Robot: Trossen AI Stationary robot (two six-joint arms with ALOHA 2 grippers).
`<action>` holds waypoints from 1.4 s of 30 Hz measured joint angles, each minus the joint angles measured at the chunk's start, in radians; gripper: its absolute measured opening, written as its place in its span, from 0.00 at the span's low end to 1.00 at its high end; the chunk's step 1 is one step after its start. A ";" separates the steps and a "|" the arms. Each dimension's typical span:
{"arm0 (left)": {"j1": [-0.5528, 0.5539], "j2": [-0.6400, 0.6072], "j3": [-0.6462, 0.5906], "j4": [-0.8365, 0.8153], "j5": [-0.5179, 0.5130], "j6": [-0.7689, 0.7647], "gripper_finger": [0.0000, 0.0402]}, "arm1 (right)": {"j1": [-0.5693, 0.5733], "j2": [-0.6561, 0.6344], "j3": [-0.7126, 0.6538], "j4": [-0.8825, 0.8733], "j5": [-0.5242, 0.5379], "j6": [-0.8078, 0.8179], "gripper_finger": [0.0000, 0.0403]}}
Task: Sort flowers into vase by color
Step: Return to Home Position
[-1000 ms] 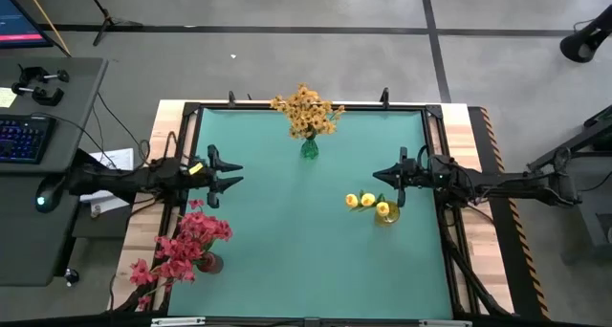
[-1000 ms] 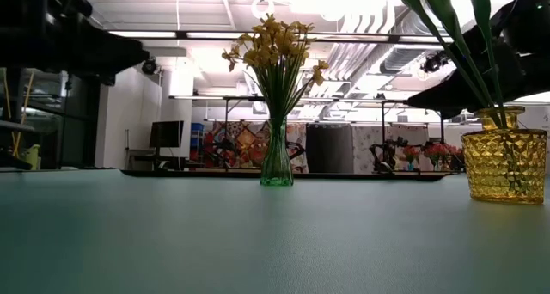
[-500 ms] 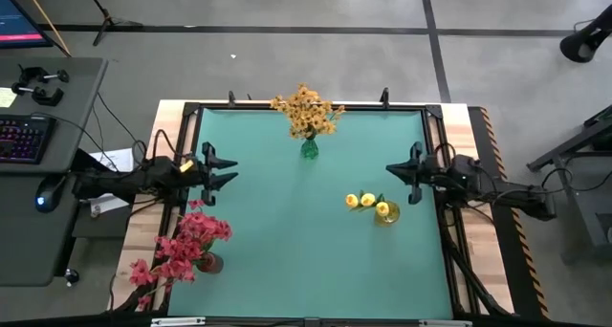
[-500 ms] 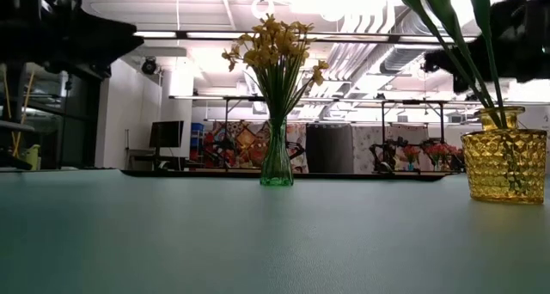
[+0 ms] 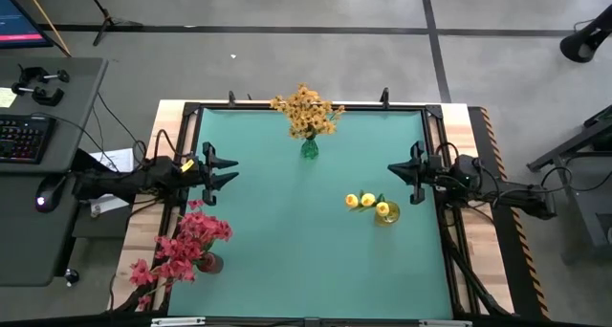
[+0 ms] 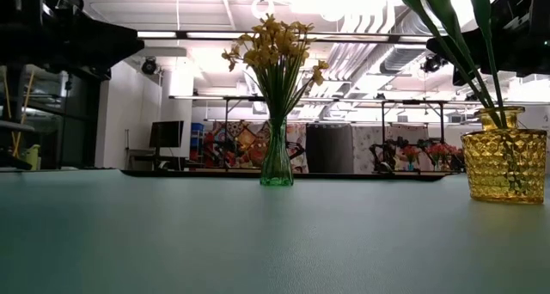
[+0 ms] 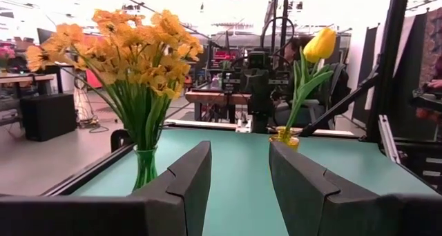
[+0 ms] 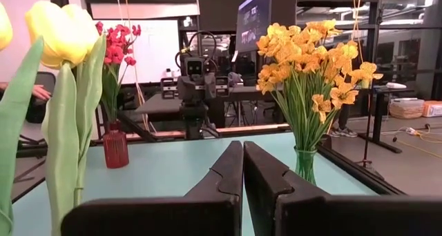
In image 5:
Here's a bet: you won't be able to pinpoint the white paper sheets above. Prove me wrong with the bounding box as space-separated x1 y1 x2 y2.
78 147 136 218

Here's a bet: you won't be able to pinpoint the yellow glass vase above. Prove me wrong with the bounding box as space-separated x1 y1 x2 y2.
374 201 402 227

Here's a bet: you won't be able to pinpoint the silver metal bracket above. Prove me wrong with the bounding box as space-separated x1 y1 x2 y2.
150 316 207 327
419 319 473 327

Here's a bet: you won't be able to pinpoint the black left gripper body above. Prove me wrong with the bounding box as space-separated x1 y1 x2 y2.
181 142 217 207

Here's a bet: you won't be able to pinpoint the black screw clamp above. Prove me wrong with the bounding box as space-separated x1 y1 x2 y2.
17 64 71 85
11 81 66 107

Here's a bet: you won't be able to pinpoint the thin yellow rod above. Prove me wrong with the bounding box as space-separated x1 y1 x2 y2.
18 0 73 58

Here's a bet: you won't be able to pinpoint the green glass vase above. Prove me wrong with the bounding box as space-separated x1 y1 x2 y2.
300 138 320 161

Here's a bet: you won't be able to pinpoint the black tripod stand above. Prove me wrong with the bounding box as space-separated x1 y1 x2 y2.
79 0 144 47

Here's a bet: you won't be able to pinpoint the pale yellow sticky note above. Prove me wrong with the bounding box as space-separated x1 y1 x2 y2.
0 86 18 109

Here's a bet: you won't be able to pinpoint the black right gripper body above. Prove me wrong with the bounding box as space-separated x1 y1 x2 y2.
411 141 460 205

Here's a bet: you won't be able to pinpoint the black hazard-striped table edge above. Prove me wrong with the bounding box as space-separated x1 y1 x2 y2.
468 105 551 321

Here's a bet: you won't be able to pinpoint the grey desk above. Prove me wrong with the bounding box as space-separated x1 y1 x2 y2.
0 56 110 288

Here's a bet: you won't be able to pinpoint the teal table mat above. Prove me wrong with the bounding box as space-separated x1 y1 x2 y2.
169 107 454 320

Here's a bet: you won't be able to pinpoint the backlit black keyboard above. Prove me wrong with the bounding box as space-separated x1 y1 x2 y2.
0 114 57 164

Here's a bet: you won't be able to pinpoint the black computer mouse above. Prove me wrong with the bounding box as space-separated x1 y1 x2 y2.
35 173 68 213

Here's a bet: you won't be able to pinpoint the black round stand base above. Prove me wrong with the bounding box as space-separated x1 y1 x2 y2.
559 4 612 64

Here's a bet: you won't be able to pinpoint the monitor with blue screen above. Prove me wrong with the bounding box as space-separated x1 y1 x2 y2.
0 0 55 50

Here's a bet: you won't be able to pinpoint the red glass vase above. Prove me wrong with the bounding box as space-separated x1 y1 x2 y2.
198 251 225 274

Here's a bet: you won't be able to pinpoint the black aluminium table frame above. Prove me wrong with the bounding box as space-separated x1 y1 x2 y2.
110 99 514 318

